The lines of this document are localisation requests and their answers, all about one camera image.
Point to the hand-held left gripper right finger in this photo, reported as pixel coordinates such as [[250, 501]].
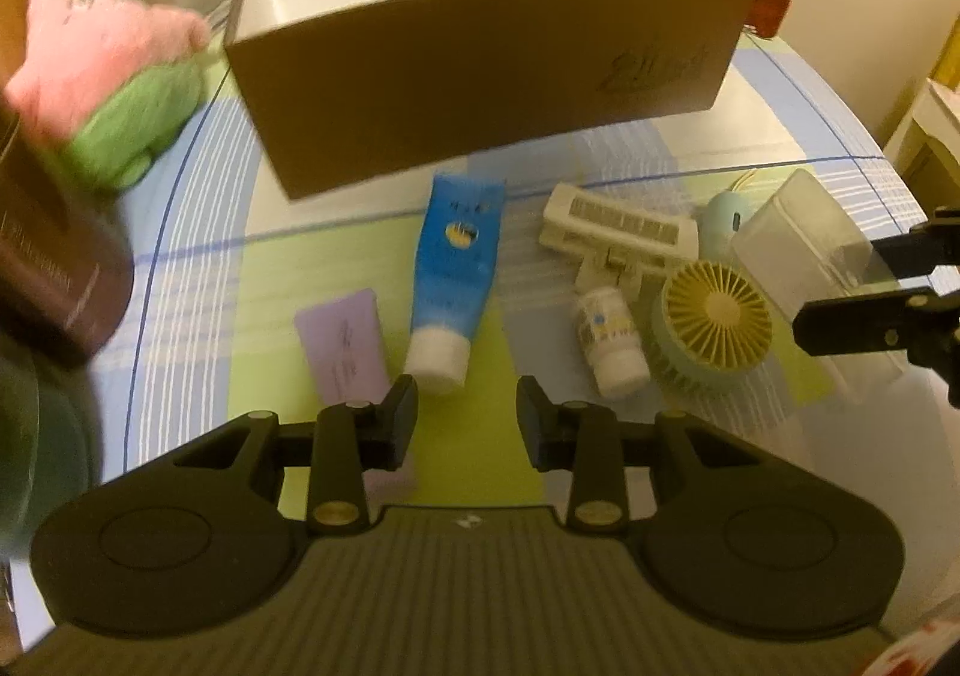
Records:
[[534, 421]]

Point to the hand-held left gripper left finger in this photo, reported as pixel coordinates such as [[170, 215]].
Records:
[[401, 421]]

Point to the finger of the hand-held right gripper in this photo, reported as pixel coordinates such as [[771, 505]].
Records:
[[919, 248], [847, 327]]

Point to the purple tube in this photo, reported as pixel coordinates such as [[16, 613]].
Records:
[[341, 346]]

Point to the clear plastic case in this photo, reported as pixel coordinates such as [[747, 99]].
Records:
[[795, 241]]

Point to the small white pill bottle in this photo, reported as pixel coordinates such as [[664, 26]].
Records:
[[611, 338]]

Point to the mint handheld fan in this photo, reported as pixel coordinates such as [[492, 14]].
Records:
[[712, 316]]

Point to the mint oval device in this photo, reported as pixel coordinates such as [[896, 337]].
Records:
[[724, 218]]

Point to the blue tube with white cap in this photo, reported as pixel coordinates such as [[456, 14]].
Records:
[[454, 256]]

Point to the white brush head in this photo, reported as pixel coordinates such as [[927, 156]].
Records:
[[615, 226]]

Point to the brown cardboard box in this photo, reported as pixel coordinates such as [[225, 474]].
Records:
[[487, 83]]

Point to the white chair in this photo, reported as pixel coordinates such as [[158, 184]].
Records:
[[930, 136]]

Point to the red white patterned cloth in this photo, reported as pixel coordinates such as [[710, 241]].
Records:
[[915, 653]]

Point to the dark red canister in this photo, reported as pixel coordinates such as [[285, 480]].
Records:
[[60, 256]]

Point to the pink starfish plush toy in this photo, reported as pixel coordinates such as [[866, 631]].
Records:
[[90, 60]]

